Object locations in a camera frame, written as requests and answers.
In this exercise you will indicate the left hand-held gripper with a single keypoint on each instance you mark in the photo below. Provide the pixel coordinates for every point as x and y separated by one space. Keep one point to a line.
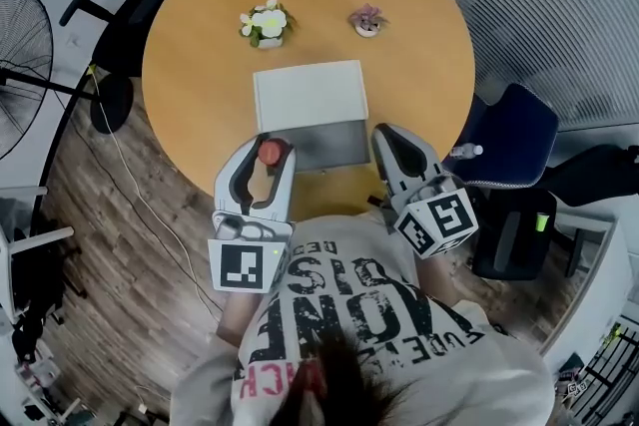
242 267

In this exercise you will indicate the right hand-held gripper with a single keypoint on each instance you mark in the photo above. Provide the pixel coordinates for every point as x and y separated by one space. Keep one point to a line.
449 217

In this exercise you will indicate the grey drawer box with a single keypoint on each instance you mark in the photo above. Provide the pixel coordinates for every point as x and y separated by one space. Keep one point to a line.
309 95

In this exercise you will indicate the person's right forearm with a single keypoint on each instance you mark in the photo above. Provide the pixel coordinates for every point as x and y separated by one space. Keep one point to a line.
439 282

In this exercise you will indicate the person's left forearm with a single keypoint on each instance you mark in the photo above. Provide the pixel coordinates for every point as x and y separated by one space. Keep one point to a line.
242 319

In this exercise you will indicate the clear plastic water bottle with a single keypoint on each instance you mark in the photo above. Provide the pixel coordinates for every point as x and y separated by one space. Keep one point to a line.
466 150

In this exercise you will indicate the dark blue chair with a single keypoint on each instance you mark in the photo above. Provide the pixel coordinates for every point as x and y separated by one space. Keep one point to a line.
519 134

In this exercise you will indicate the black high-back office chair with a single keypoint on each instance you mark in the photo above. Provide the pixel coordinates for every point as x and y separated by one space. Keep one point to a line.
519 239

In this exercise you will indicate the pink potted plant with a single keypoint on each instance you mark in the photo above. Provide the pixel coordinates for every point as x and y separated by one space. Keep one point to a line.
368 21

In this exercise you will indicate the green cup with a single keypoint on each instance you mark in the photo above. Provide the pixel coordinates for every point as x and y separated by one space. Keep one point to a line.
542 222

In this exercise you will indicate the black standing fan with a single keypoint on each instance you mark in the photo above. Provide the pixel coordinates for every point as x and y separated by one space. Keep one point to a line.
112 105

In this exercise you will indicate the white flower potted plant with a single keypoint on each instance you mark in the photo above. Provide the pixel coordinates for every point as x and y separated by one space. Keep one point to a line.
267 22

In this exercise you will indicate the person's printed grey sweatshirt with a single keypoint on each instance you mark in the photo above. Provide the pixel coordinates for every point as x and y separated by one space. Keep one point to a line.
409 364

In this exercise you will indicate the white desk with slanted legs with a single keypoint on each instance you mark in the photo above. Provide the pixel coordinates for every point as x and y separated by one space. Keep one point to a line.
35 239

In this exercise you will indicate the black swivel chair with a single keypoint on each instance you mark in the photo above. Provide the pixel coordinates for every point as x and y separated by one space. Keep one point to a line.
40 279

